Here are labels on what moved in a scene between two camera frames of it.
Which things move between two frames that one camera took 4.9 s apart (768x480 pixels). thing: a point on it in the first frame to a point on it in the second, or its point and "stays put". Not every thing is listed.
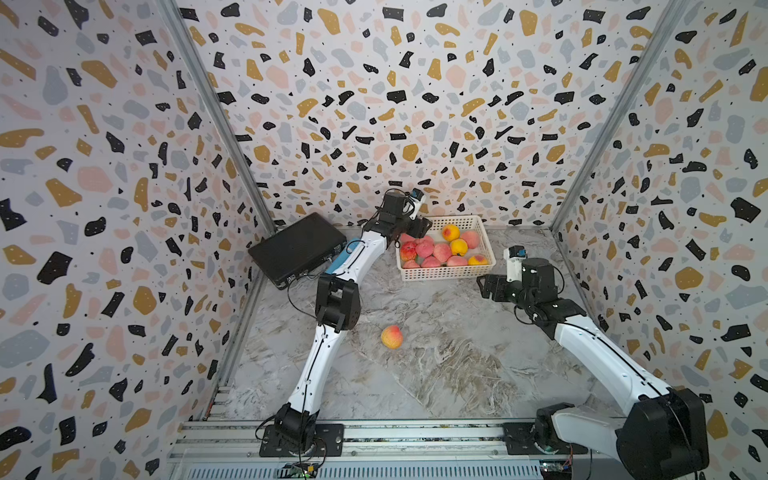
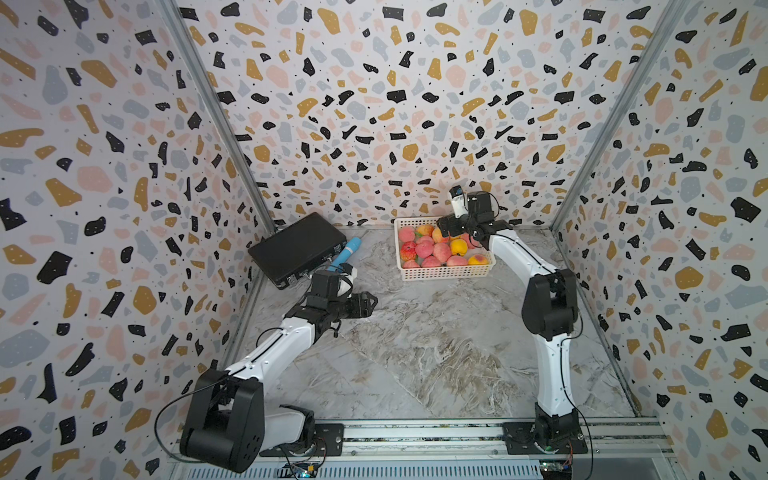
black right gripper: (500, 281) to (450, 220)
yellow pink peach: (478, 260) stays put
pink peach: (431, 262) stays put
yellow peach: (458, 247) stays put
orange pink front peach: (392, 337) to (437, 235)
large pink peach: (424, 246) stays put
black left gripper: (421, 228) to (360, 306)
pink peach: (456, 261) stays put
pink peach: (471, 238) stays put
